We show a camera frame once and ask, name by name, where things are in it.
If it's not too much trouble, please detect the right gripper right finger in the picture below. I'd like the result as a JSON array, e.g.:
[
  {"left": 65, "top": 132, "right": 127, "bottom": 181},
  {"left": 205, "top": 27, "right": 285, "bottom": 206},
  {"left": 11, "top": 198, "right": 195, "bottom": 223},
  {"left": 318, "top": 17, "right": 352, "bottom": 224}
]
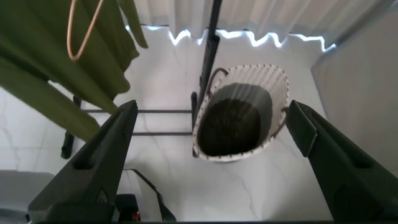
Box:
[{"left": 285, "top": 99, "right": 398, "bottom": 223}]

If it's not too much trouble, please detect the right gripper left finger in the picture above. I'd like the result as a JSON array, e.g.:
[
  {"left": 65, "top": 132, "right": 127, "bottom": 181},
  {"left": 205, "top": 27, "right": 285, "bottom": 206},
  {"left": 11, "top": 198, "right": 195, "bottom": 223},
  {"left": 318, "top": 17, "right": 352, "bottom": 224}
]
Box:
[{"left": 27, "top": 99, "right": 139, "bottom": 223}]

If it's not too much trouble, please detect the green long-sleeved shirt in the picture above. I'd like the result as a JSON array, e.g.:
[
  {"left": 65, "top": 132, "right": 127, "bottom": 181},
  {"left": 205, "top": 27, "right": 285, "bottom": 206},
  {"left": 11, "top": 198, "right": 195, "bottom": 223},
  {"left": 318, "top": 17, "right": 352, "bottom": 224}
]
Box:
[{"left": 0, "top": 0, "right": 149, "bottom": 142}]

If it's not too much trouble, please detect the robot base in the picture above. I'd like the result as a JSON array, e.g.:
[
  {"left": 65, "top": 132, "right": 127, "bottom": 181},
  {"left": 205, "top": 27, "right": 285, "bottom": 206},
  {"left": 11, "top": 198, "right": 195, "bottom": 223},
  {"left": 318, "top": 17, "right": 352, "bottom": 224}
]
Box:
[{"left": 0, "top": 167, "right": 177, "bottom": 223}]

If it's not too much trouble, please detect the white laundry basket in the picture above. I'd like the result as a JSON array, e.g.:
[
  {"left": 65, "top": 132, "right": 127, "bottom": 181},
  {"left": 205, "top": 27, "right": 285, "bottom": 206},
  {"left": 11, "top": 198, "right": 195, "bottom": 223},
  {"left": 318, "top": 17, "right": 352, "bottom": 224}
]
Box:
[{"left": 192, "top": 63, "right": 290, "bottom": 163}]

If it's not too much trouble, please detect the black clothes rack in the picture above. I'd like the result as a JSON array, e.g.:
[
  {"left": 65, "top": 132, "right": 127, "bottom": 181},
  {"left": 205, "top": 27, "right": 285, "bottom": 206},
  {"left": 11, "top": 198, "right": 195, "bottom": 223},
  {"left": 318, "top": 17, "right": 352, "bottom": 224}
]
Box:
[{"left": 60, "top": 0, "right": 223, "bottom": 159}]

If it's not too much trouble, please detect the white curtain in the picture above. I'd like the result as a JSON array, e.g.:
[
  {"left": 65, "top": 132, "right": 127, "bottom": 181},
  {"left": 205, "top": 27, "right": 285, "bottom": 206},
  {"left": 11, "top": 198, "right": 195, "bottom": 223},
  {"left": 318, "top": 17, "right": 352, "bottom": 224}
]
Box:
[{"left": 133, "top": 0, "right": 396, "bottom": 43}]

